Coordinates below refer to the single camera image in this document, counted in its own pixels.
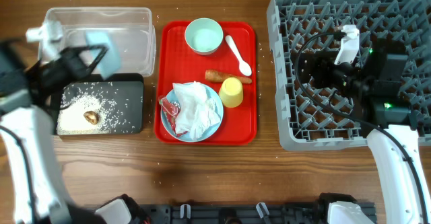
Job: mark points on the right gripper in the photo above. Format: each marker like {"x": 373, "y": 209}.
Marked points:
{"x": 324, "y": 60}

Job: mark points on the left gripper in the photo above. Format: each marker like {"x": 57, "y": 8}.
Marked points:
{"x": 63, "y": 64}

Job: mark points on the brown food scrap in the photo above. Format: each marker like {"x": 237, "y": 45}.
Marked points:
{"x": 92, "y": 117}

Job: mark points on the white plastic spoon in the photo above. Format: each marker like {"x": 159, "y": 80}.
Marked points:
{"x": 244, "y": 67}

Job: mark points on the yellow plastic cup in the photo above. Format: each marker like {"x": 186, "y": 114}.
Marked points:
{"x": 231, "y": 92}

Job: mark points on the red snack wrapper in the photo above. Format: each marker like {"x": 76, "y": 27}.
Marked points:
{"x": 171, "y": 110}

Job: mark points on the orange carrot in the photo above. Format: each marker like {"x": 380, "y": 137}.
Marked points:
{"x": 219, "y": 77}

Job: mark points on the green bowl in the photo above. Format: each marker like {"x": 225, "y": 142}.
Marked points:
{"x": 204, "y": 36}

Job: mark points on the white napkin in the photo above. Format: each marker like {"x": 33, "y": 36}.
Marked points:
{"x": 198, "y": 111}

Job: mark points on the large light blue plate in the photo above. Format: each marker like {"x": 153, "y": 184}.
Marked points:
{"x": 185, "y": 138}

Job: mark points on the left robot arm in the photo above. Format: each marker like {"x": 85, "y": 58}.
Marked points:
{"x": 27, "y": 128}

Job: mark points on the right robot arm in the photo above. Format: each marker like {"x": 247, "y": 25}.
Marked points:
{"x": 387, "y": 121}

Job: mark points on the grey dishwasher rack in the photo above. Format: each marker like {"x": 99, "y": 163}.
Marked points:
{"x": 305, "y": 26}

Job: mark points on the clear plastic bin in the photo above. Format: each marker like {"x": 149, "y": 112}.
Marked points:
{"x": 127, "y": 31}

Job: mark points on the black plastic tray bin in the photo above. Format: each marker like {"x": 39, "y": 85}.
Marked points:
{"x": 131, "y": 89}

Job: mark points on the red serving tray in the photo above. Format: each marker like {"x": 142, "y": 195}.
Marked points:
{"x": 179, "y": 64}

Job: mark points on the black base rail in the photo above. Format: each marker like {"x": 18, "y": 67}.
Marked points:
{"x": 248, "y": 214}

